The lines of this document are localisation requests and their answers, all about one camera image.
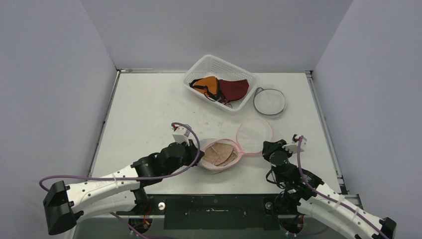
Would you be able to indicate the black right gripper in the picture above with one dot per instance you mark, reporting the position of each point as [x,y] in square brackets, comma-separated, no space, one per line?
[271,147]

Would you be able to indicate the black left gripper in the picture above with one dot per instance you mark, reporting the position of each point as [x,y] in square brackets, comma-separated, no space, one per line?
[193,153]

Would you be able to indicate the white mesh bag pink zipper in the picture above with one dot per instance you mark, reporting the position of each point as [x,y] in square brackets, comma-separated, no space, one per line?
[248,141]

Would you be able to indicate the beige bra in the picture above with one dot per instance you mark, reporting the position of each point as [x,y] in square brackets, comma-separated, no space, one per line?
[220,154]

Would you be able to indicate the white mesh laundry bag blue zipper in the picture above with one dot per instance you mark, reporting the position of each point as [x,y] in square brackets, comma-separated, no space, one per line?
[270,103]

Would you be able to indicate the dark red orange bra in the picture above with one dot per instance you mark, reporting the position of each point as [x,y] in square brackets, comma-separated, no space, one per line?
[219,90]

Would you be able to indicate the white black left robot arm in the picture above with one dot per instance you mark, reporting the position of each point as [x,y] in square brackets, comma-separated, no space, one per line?
[66,204]

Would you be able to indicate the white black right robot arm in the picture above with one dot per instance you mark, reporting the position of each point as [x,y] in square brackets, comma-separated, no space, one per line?
[305,193]

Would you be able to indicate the white plastic basket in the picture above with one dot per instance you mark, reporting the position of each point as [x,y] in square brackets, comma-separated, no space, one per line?
[210,65]

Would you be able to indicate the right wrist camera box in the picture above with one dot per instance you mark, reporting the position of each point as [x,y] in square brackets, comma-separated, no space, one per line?
[298,144]

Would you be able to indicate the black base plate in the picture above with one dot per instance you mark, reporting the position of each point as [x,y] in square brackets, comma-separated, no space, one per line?
[219,212]

